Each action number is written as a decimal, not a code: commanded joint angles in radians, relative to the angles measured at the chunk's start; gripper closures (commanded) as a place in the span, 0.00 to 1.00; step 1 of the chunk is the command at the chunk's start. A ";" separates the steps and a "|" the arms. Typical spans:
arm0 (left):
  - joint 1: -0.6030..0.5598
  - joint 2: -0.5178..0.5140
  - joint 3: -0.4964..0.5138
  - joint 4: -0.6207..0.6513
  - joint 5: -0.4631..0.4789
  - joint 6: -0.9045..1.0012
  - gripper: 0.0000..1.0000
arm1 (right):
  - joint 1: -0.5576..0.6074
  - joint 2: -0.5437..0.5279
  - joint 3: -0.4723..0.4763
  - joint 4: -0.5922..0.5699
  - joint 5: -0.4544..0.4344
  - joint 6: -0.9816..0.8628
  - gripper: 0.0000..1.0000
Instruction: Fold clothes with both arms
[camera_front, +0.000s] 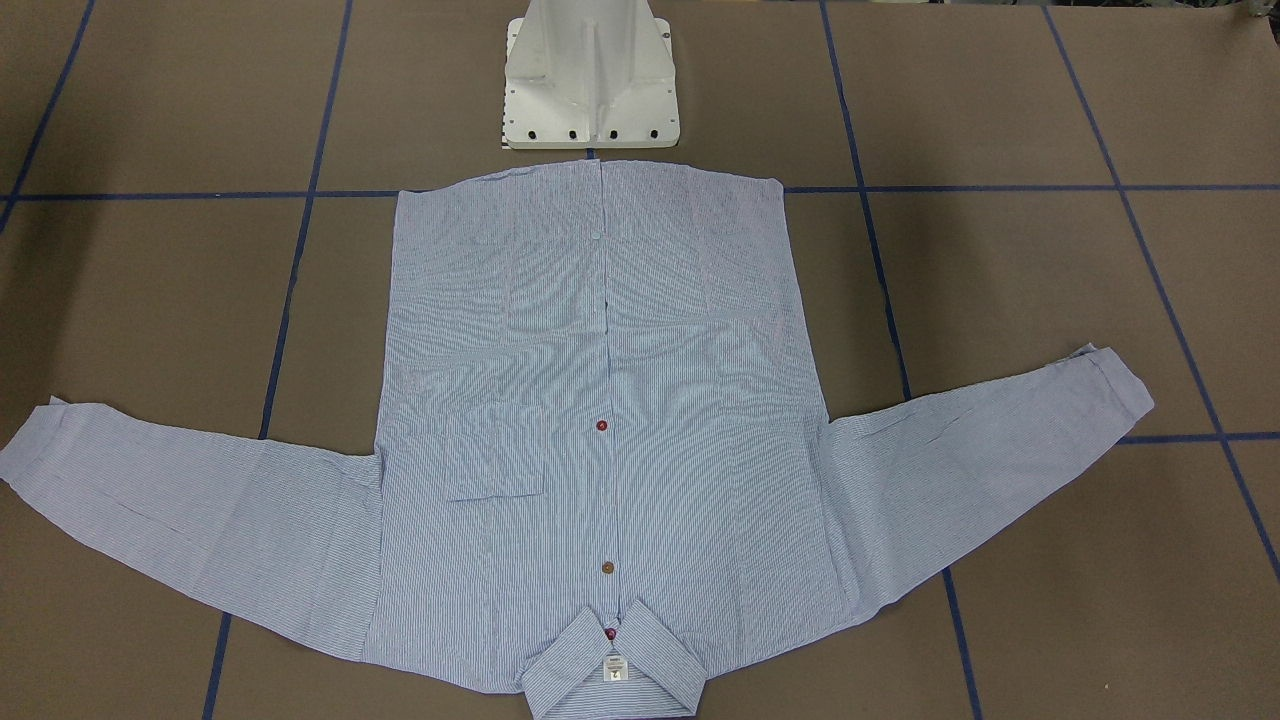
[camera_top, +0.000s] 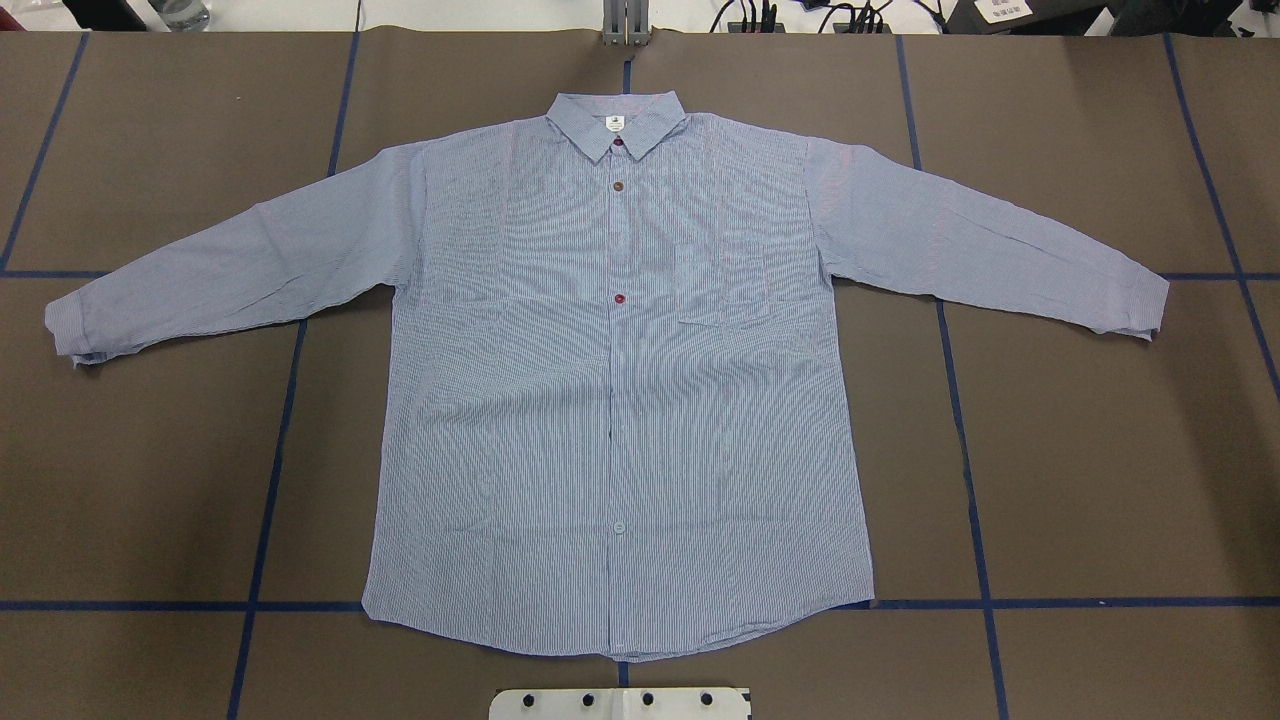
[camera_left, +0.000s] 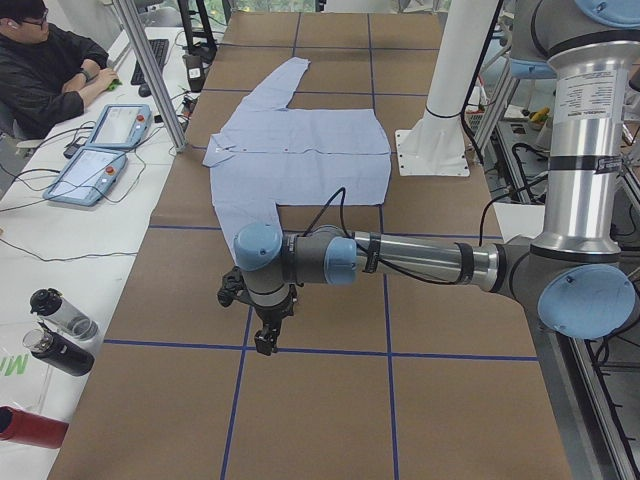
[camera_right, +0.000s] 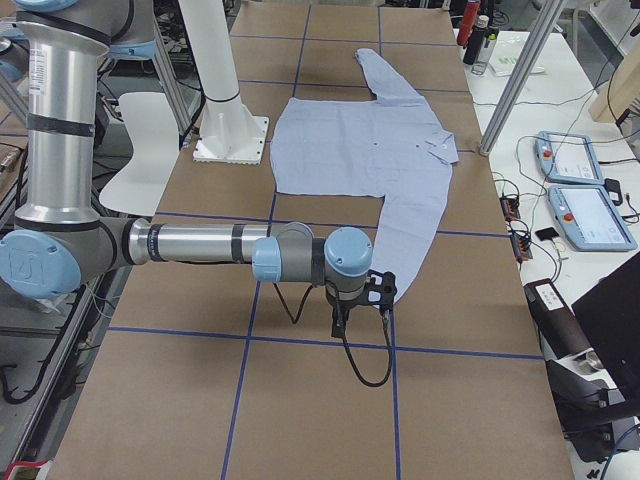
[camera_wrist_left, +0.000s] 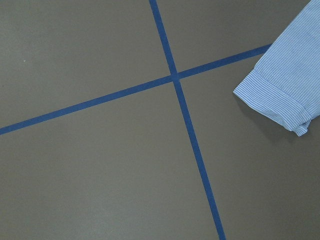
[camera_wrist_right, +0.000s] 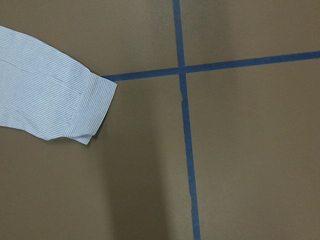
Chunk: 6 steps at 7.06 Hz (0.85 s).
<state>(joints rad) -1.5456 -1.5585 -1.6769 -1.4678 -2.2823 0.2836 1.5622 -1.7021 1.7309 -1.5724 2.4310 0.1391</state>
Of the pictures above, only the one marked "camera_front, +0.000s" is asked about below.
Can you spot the blue striped button shirt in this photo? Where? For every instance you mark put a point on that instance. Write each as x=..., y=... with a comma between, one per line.
x=603, y=471

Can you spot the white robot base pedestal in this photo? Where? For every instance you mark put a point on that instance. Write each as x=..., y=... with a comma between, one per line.
x=590, y=75

